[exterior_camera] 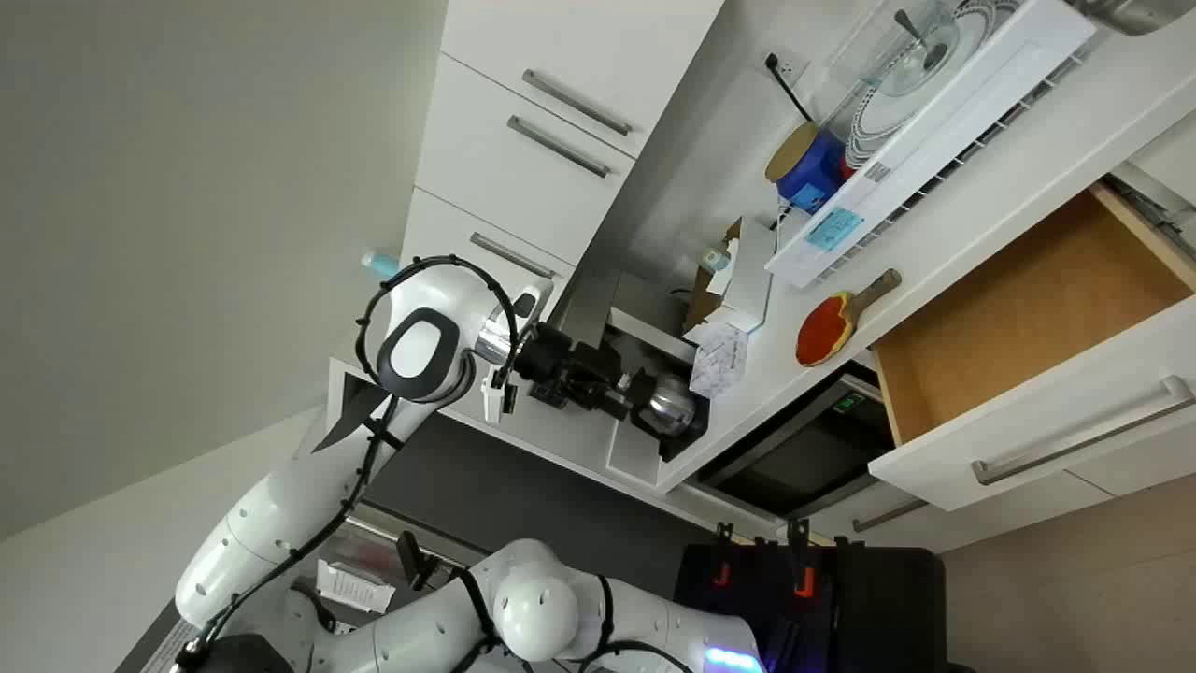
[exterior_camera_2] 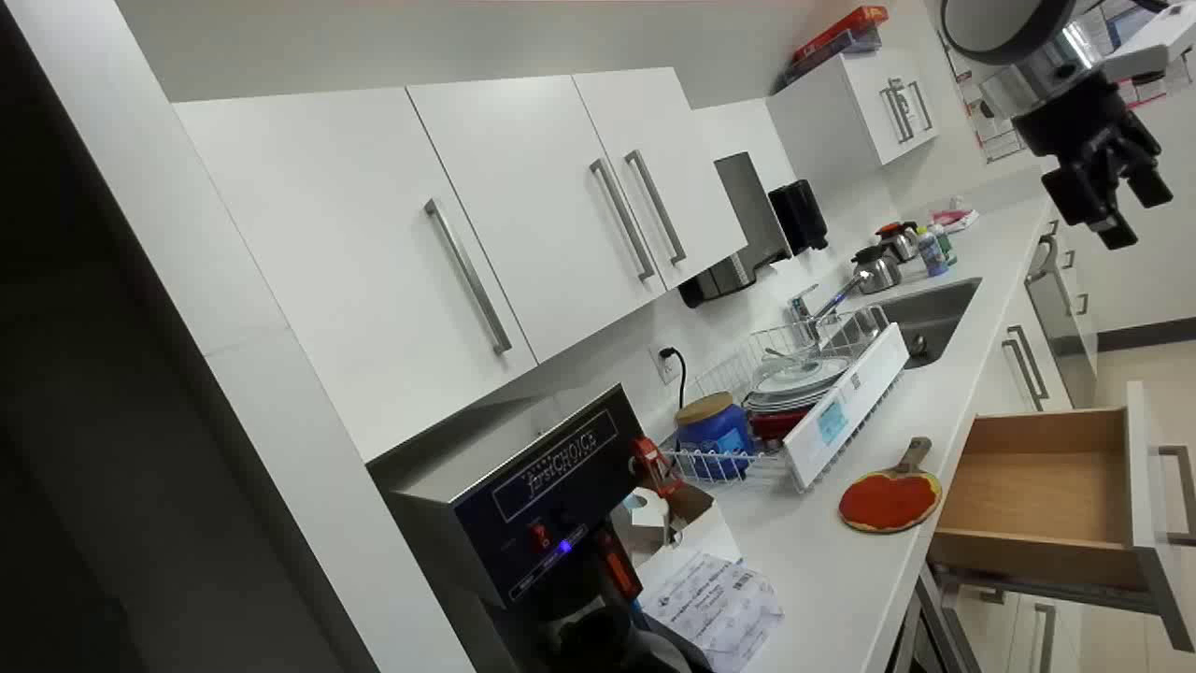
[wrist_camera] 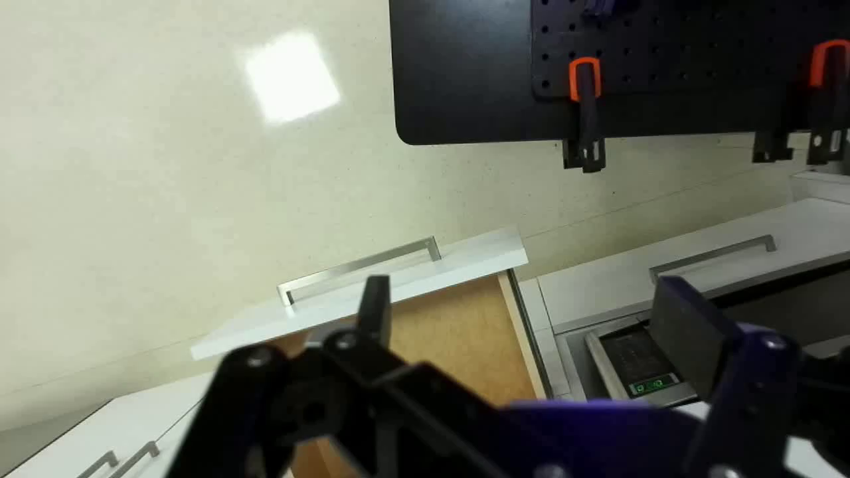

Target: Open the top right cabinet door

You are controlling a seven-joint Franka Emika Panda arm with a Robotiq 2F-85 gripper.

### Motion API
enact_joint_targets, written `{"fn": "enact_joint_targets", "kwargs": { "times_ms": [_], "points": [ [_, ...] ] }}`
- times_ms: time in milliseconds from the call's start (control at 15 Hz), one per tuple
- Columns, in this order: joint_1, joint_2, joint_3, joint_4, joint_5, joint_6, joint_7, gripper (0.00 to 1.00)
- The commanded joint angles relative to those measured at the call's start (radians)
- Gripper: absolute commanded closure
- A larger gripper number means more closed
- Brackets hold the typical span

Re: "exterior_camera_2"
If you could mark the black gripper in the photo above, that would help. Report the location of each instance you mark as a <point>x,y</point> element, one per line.
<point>1097,143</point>

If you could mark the white handled cabinet door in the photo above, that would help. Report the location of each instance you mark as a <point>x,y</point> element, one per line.
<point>367,251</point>

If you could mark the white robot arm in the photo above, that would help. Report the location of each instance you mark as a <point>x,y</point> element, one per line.
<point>1057,75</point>

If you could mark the open wooden drawer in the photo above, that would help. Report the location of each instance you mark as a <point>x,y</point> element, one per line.
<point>1086,507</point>

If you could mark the red black box atop cabinet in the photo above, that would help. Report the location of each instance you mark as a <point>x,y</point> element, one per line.
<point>854,36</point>

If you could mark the white far cabinet door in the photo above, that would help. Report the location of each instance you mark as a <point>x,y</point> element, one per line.
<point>663,165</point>

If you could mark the white middle cabinet door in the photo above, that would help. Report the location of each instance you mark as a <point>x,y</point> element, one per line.
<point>544,205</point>

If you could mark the steel kitchen sink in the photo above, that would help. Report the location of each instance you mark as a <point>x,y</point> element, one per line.
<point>930,319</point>

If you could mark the steel kettle pot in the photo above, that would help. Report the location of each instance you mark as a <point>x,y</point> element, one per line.
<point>878,269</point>

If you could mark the steel faucet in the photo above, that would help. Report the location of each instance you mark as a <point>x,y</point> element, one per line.
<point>822,301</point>

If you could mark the white dish rack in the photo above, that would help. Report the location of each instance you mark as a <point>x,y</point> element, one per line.
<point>787,378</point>

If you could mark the red ping pong paddle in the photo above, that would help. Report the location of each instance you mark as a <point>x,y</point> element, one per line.
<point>894,500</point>

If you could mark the long white box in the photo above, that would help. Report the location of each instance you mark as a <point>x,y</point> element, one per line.
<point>833,425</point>

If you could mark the blue container with cork lid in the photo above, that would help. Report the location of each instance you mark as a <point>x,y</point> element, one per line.
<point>717,439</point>

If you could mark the printed paper sheet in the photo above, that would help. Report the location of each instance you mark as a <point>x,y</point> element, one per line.
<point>717,607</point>

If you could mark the brown cardboard box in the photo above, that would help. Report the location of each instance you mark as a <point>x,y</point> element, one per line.
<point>648,519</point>

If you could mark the black steel coffee machine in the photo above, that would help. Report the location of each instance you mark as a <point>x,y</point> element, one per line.
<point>511,520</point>

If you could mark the white far wall cabinet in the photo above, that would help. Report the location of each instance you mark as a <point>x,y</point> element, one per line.
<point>854,116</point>

